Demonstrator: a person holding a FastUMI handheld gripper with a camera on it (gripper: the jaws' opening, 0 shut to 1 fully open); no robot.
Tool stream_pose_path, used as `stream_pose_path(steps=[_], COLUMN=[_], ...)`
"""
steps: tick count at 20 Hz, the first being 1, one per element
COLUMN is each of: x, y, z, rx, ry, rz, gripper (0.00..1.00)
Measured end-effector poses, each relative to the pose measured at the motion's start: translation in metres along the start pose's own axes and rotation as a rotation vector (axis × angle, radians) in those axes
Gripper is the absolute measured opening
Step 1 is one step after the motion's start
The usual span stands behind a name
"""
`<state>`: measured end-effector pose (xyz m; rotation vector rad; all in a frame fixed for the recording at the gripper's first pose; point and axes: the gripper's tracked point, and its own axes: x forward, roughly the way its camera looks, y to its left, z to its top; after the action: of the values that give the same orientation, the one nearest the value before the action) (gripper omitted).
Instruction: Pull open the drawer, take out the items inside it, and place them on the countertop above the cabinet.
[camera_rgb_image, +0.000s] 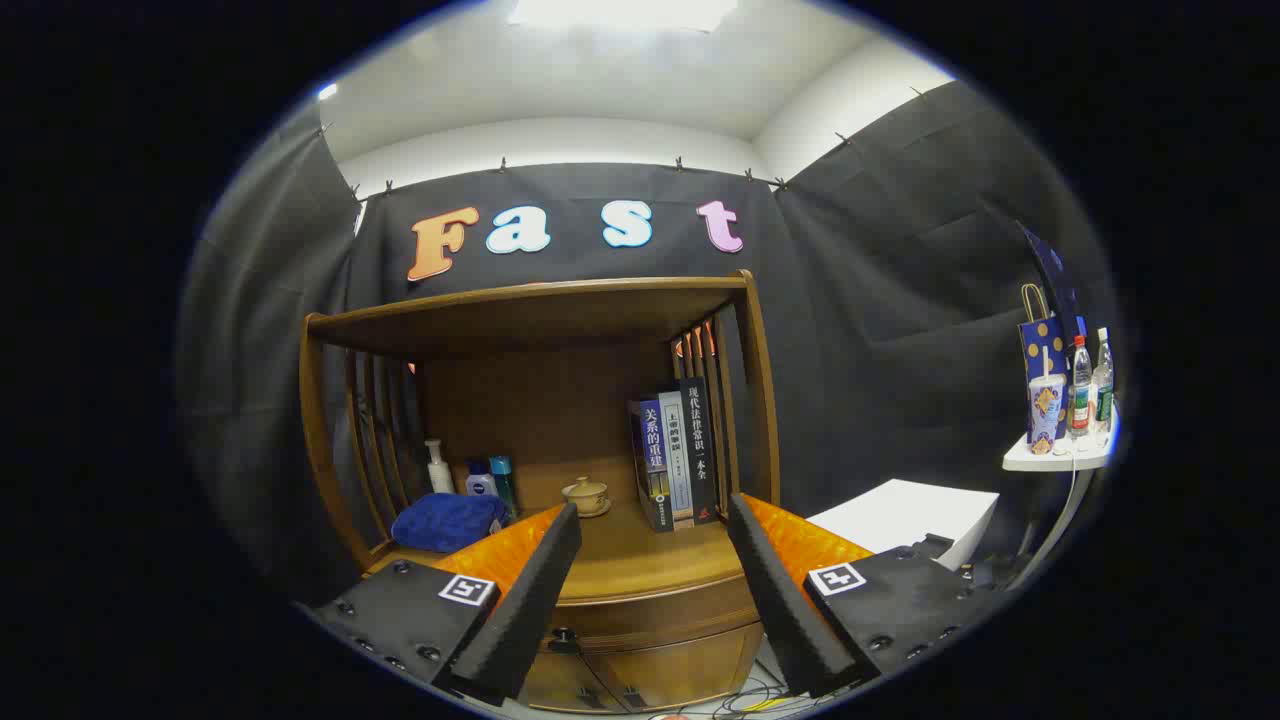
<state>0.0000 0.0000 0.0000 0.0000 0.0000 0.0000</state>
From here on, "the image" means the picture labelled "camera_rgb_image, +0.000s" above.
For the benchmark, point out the white pump bottle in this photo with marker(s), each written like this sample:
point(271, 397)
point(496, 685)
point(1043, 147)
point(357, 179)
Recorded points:
point(440, 478)

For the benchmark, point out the white spine book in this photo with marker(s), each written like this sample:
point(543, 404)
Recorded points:
point(678, 455)

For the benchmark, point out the beige lidded teacup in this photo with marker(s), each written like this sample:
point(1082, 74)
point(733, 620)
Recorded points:
point(586, 495)

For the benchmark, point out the white blue lotion bottle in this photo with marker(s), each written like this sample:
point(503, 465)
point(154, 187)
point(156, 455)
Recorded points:
point(481, 485)

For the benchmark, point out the red label water bottle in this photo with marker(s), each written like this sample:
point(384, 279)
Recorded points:
point(1080, 395)

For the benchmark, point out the blue spine book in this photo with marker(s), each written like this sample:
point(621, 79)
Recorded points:
point(652, 460)

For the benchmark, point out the blue dotted gift bag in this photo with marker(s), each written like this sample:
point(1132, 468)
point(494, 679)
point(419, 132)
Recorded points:
point(1045, 345)

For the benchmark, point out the beige saucer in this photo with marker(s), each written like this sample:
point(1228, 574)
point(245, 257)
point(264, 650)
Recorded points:
point(600, 511)

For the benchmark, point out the black backdrop cloth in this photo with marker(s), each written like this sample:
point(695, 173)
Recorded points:
point(880, 300)

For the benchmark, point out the wooden countertop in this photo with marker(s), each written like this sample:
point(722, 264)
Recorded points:
point(640, 560)

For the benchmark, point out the green label water bottle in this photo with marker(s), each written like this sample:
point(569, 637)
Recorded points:
point(1103, 390)

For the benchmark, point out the patterned paper cup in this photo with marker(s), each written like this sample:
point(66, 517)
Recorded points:
point(1046, 410)

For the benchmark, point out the white box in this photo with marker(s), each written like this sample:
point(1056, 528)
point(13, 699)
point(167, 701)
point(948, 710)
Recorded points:
point(900, 510)

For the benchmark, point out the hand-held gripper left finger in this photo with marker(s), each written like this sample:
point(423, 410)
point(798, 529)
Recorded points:
point(520, 610)

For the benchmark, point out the white side shelf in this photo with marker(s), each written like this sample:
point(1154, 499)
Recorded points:
point(1060, 460)

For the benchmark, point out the teal bottle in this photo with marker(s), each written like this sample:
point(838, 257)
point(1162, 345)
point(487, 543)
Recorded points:
point(502, 485)

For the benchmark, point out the blue towel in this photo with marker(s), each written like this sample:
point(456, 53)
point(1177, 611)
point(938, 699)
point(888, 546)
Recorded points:
point(445, 522)

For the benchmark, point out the wooden cabinet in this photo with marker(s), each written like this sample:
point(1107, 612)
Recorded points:
point(540, 315)

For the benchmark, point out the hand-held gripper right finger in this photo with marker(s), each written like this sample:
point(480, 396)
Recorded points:
point(785, 610)

